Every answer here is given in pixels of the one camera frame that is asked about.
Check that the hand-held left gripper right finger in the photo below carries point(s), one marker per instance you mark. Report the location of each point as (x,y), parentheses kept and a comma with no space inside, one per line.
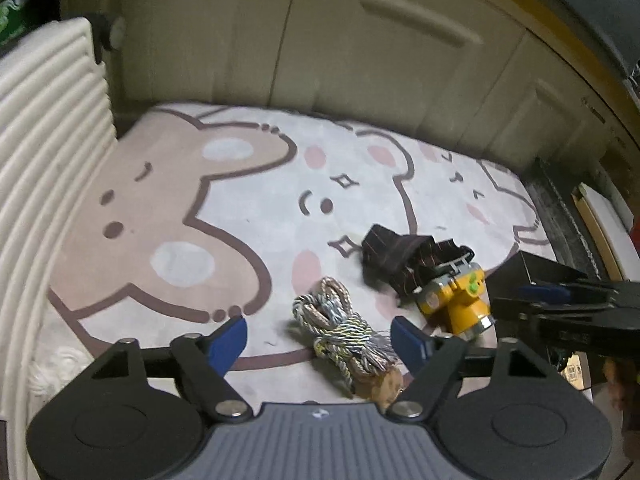
(407,344)

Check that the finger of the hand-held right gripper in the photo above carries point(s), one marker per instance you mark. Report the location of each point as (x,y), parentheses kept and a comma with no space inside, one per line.
(520,312)
(545,290)

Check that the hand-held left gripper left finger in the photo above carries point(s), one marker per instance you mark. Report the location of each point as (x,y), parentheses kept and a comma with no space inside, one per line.
(229,342)

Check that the black cardboard box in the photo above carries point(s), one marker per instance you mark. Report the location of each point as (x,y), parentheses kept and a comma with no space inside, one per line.
(540,267)

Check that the brown plush flower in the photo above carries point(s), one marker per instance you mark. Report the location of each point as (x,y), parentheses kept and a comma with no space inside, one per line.
(385,386)

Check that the yellow card box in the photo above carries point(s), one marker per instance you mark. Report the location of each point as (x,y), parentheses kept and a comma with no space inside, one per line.
(575,375)

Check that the person's right hand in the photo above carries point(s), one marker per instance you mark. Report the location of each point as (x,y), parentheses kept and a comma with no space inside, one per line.
(622,380)

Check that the black wrapped crate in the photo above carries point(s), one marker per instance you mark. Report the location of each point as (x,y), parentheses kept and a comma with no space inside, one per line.
(555,210)

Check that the white tablet case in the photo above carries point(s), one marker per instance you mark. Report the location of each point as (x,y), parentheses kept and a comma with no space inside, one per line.
(612,215)

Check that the bear printed blanket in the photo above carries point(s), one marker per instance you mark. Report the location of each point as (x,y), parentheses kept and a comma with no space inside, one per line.
(240,210)

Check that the cream cabinet with grey top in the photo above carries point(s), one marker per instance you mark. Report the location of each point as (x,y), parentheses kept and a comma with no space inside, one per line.
(350,60)

